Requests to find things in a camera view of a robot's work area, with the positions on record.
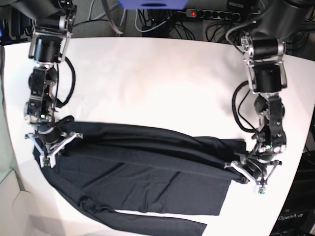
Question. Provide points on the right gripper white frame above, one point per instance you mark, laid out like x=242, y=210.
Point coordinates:
x=49, y=140

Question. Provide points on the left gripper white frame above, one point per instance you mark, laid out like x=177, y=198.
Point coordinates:
x=251, y=170

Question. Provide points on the dark navy long-sleeve shirt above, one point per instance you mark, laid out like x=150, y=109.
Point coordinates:
x=140, y=179

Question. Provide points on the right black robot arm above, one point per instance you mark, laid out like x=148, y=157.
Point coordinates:
x=53, y=23

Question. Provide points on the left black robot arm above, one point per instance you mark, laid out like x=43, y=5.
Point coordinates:
x=263, y=47

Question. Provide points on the black OpenArm equipment case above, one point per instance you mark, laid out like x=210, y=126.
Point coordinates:
x=297, y=217

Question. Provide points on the blue plastic box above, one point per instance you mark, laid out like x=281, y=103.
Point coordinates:
x=153, y=4

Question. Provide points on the black power strip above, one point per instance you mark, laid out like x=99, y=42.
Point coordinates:
x=212, y=15

